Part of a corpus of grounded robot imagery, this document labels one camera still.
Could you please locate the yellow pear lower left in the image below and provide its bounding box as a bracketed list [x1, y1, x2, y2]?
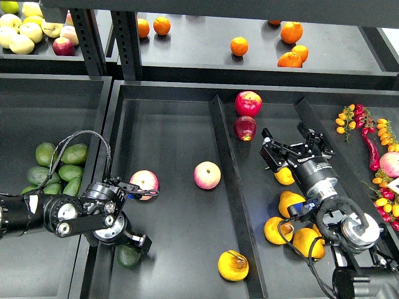
[264, 217, 294, 245]

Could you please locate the dark green avocado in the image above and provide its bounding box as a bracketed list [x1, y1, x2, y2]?
[117, 245, 142, 268]

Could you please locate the black tray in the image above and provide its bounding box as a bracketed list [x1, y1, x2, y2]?
[1, 74, 112, 298]
[67, 79, 399, 299]

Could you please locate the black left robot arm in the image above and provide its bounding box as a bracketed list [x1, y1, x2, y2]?
[1, 131, 159, 253]

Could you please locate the orange centre shelf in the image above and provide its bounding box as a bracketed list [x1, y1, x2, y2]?
[230, 37, 249, 57]

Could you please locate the large orange upper right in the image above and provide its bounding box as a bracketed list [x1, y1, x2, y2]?
[280, 21, 304, 44]

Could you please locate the pink apple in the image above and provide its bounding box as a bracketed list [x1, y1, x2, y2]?
[130, 170, 159, 191]
[193, 161, 221, 190]

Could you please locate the green avocado top left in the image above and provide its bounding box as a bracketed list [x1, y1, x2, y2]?
[35, 142, 59, 168]

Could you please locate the black upper shelf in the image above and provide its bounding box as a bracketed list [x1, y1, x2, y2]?
[139, 15, 398, 91]

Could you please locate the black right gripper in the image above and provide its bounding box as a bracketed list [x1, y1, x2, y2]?
[260, 121, 338, 196]

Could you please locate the dark red apple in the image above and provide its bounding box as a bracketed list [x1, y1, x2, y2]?
[234, 116, 257, 141]

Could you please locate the pink apple centre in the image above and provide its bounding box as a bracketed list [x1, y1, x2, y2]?
[193, 161, 221, 190]

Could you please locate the green avocado middle right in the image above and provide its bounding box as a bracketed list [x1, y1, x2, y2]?
[58, 164, 84, 182]

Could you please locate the red chili pepper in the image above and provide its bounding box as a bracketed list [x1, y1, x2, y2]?
[362, 128, 380, 171]

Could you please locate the yellow pear with stem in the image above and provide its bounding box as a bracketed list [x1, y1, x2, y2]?
[218, 250, 249, 282]

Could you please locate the pink apple left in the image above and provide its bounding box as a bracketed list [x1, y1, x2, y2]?
[130, 170, 159, 191]

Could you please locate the bright green avocado bottom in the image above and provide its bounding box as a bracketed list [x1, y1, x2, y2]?
[21, 186, 36, 195]

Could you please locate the yellow pear middle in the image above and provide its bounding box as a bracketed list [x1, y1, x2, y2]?
[278, 191, 305, 218]

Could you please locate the yellow pear lower right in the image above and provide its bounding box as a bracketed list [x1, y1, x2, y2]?
[312, 224, 325, 245]

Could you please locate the orange upper left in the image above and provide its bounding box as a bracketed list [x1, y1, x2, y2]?
[153, 16, 171, 36]

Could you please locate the dark avocado middle left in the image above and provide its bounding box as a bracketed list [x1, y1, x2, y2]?
[26, 166, 61, 186]

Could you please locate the orange front right shelf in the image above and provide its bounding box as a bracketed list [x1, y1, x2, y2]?
[277, 52, 302, 68]

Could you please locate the red apple on shelf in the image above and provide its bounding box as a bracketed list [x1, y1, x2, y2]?
[52, 37, 75, 56]

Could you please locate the orange tomato bunch right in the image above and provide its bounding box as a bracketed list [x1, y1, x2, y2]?
[377, 118, 399, 153]

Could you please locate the green avocado top right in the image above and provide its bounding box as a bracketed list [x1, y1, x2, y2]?
[61, 143, 89, 165]

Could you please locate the white label card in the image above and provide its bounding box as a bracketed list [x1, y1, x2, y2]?
[387, 178, 399, 194]

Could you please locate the black left tray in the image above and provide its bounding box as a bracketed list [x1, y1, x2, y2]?
[1, 74, 112, 298]

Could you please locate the green avocado lower middle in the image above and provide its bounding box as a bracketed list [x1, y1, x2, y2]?
[43, 183, 63, 195]

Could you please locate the bright red apple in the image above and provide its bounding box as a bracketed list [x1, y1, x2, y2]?
[234, 90, 263, 118]

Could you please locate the black shelf post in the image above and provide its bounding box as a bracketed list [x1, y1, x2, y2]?
[111, 11, 143, 81]

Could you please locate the black centre tray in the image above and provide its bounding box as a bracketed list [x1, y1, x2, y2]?
[67, 79, 399, 299]

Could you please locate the yellow pear top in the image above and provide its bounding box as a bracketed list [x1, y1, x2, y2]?
[265, 167, 295, 186]

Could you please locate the red cherry tomato bunch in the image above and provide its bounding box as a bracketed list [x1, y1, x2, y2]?
[354, 104, 375, 135]

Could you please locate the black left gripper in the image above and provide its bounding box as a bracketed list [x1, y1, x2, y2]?
[93, 212, 152, 253]

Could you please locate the pink apple right edge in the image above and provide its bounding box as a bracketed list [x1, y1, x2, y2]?
[380, 152, 399, 178]

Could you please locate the orange shelf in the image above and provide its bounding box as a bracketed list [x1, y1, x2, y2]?
[292, 45, 309, 63]
[230, 37, 249, 57]
[277, 52, 302, 68]

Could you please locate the mixed cherry tomatoes lower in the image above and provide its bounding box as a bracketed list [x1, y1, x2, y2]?
[363, 169, 398, 232]

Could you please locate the yellow pear lower centre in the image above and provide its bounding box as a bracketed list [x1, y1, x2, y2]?
[292, 227, 325, 259]

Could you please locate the orange cherry tomato bunch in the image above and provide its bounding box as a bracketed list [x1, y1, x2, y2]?
[335, 104, 356, 143]

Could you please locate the orange behind post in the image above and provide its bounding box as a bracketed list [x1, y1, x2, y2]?
[137, 18, 150, 39]

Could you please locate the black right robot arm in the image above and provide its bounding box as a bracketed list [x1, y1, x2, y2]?
[260, 122, 398, 298]

